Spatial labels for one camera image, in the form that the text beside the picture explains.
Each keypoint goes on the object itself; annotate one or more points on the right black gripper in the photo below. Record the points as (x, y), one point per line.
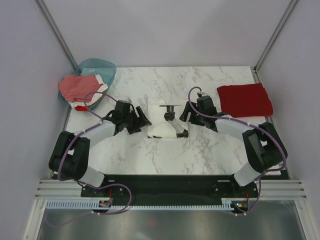
(183, 117)

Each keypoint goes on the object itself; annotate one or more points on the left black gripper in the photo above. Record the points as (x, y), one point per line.
(140, 122)

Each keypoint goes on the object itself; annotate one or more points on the white t shirt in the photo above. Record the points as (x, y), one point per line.
(165, 119)

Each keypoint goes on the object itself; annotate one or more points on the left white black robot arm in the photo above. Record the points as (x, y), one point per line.
(70, 156)

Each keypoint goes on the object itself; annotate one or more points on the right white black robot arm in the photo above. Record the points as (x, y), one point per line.
(263, 146)

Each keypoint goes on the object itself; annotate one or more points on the folded red t shirt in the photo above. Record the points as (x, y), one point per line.
(243, 101)

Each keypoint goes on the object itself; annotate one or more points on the teal plastic basket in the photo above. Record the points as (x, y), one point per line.
(94, 66)

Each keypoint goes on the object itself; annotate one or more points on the white shirt red trim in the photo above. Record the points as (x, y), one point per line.
(91, 98)

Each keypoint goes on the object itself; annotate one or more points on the pink t shirt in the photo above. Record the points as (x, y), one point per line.
(74, 88)

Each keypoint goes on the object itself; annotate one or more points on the aluminium extrusion crossbar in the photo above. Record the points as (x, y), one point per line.
(271, 190)

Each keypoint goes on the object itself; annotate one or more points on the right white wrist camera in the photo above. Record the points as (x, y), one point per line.
(201, 94)

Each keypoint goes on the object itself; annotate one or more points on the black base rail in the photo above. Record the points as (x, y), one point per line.
(173, 189)

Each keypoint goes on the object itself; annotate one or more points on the white slotted cable duct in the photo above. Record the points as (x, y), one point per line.
(99, 204)

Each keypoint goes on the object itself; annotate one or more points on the right aluminium frame post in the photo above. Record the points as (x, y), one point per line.
(275, 34)

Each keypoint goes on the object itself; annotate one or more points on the aluminium frame post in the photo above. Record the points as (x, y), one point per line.
(56, 32)
(275, 34)

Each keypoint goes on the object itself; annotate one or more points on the left aluminium frame post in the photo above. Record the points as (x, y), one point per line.
(56, 32)

